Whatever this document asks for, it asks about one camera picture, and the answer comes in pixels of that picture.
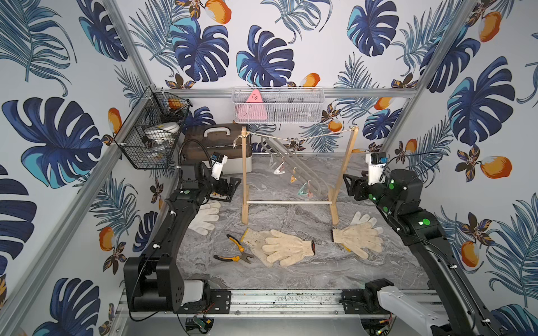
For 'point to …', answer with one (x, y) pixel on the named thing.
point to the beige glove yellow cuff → (254, 241)
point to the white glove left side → (205, 218)
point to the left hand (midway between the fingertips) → (228, 172)
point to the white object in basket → (164, 132)
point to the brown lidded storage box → (202, 140)
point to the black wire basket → (155, 107)
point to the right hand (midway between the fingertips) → (355, 171)
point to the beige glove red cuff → (287, 249)
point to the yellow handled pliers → (243, 255)
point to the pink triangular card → (253, 109)
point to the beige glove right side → (360, 236)
